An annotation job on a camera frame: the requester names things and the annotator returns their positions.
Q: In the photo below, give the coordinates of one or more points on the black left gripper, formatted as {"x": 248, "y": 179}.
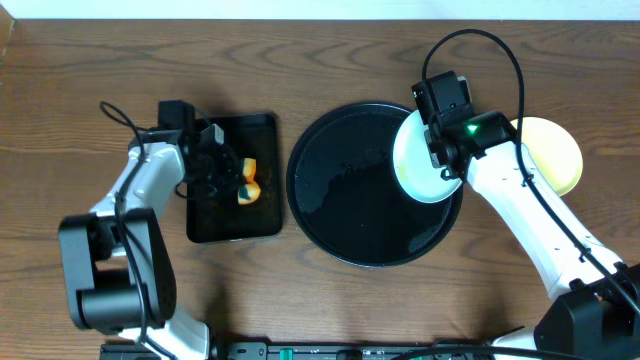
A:
{"x": 220, "y": 167}

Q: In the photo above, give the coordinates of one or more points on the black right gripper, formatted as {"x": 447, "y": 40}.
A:
{"x": 441, "y": 155}

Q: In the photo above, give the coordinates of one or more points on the mint plate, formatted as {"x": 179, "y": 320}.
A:
{"x": 413, "y": 168}

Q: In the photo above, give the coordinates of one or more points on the green and orange sponge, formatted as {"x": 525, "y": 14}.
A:
{"x": 249, "y": 191}

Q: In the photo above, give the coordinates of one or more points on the yellow plate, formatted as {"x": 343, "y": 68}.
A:
{"x": 555, "y": 152}

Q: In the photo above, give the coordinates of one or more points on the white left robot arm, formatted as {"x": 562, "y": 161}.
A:
{"x": 118, "y": 275}

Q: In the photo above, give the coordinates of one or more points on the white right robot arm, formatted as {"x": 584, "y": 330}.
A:
{"x": 594, "y": 294}

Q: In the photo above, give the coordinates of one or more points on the black rectangular water tray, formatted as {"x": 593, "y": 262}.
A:
{"x": 217, "y": 216}

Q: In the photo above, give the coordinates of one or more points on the black round tray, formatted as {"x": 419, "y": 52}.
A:
{"x": 343, "y": 193}

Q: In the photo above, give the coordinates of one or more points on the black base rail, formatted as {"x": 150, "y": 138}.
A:
{"x": 263, "y": 351}

